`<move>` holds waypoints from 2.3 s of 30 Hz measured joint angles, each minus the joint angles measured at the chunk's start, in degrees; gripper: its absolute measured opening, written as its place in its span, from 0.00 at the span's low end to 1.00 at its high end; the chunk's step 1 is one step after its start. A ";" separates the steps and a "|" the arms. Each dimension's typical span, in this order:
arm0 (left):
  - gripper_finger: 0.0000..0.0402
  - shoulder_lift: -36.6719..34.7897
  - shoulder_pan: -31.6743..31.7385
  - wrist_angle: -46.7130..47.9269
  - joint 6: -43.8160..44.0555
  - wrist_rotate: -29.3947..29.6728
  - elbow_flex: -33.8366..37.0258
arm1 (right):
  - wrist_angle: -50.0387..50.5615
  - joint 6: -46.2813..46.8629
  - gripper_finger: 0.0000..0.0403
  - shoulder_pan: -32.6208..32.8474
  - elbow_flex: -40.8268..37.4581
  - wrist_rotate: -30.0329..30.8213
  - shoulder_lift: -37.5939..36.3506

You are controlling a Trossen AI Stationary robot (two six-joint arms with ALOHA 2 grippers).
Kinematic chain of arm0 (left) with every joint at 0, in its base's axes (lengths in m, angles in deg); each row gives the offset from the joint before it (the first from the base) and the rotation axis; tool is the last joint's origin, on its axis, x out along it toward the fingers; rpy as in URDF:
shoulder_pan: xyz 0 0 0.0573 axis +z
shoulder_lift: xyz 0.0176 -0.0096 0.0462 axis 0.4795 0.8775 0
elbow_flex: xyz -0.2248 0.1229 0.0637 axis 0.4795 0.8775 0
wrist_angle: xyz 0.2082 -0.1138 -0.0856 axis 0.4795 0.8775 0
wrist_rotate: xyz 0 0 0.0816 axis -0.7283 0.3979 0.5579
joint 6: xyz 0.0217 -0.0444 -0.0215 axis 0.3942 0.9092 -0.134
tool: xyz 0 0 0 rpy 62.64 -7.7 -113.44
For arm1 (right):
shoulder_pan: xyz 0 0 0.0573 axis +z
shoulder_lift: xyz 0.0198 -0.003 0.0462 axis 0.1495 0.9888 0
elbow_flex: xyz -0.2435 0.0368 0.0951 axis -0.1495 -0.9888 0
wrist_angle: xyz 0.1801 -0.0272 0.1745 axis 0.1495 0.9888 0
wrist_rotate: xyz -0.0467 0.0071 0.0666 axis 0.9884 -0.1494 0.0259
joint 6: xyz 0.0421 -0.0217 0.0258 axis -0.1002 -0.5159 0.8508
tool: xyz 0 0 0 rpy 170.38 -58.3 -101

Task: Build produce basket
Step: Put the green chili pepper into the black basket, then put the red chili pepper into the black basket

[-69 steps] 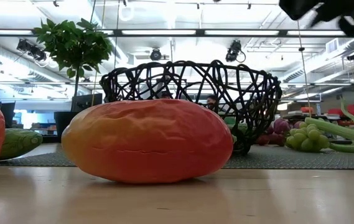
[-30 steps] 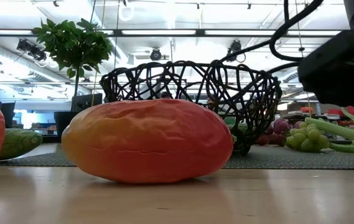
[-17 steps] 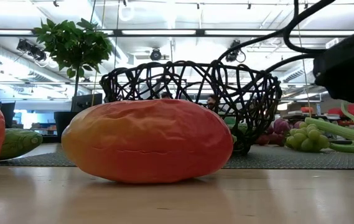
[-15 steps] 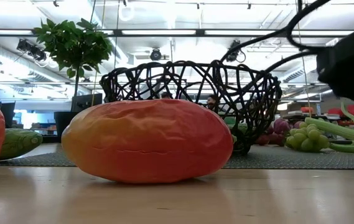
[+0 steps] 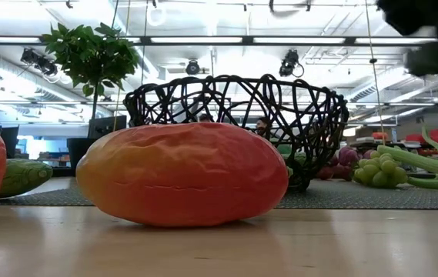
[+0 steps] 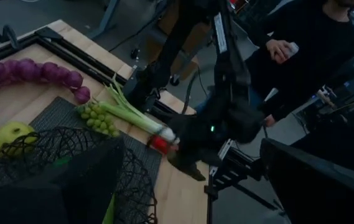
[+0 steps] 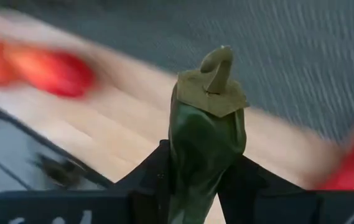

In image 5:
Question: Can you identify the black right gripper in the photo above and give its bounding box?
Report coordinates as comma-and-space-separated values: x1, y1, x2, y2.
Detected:
375, 0, 438, 77

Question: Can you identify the pale green toy celery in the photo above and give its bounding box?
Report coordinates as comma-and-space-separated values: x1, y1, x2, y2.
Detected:
376, 125, 438, 192

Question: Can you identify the green toy grape bunch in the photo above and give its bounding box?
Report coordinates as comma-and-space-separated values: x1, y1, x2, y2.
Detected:
352, 149, 409, 189

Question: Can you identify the red orange toy mango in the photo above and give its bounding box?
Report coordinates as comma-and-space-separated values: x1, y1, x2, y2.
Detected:
75, 122, 289, 228

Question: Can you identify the light green toy cucumber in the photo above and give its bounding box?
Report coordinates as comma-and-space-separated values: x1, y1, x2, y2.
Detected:
0, 158, 54, 199

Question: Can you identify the small black monitor screen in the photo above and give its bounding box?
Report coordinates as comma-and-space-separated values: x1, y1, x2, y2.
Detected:
87, 114, 128, 139

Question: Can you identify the green leafy potted plant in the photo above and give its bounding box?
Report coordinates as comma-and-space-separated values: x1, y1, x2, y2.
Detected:
40, 22, 142, 128

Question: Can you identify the thin hanging cord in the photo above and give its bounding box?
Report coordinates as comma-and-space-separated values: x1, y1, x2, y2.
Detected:
363, 0, 387, 145

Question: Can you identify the purple toy grape string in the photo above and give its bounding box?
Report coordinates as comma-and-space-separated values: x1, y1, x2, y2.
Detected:
316, 145, 377, 182

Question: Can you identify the black ceiling camera with cable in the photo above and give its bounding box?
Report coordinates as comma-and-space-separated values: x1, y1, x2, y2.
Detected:
279, 48, 305, 78

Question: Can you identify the black wire basket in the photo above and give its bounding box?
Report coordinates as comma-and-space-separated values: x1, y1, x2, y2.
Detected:
122, 73, 350, 194

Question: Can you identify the black overhead rail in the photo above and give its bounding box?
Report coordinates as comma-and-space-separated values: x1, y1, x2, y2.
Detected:
0, 35, 438, 48

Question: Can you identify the round black ceiling camera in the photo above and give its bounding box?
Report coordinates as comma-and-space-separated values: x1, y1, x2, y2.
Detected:
185, 58, 202, 77

